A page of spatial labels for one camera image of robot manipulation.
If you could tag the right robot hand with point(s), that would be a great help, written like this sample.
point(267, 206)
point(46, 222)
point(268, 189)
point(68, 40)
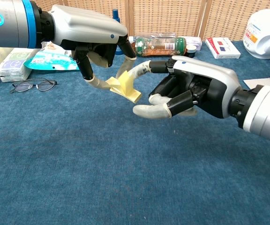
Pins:
point(207, 77)

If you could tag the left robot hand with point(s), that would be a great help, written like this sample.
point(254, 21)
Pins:
point(83, 28)

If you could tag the yellow sticky note pad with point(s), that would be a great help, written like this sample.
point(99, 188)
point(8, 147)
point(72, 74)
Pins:
point(131, 92)

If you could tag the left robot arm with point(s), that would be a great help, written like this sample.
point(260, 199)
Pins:
point(10, 23)

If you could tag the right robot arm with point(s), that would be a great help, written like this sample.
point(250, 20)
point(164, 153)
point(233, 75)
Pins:
point(264, 112)

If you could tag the small black jar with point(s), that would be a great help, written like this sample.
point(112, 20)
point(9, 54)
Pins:
point(190, 52)

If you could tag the white and red box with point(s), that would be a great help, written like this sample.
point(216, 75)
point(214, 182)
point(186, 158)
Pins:
point(224, 50)

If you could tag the blue spray bottle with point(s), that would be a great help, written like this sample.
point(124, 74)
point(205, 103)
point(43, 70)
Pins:
point(115, 14)

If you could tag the lilac box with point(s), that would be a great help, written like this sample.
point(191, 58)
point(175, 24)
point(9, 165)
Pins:
point(194, 41)

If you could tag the teal snack bag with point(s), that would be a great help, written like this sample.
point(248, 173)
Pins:
point(53, 61)

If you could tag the green label tea bottle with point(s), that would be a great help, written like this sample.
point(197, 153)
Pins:
point(156, 47)

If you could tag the clear plastic box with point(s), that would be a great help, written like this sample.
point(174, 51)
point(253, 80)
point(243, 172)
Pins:
point(158, 35)

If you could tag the white rice cooker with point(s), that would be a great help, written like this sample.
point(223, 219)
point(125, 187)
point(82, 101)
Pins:
point(266, 35)

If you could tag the woven bamboo folding screen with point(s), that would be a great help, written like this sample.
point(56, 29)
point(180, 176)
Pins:
point(163, 16)

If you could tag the pastel printed tissue pack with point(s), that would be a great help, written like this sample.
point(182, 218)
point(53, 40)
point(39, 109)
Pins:
point(13, 65)

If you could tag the blue felt table cloth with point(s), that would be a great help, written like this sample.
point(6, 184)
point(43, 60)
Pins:
point(102, 164)

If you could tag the black frame eyeglasses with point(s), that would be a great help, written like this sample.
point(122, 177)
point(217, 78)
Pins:
point(22, 87)

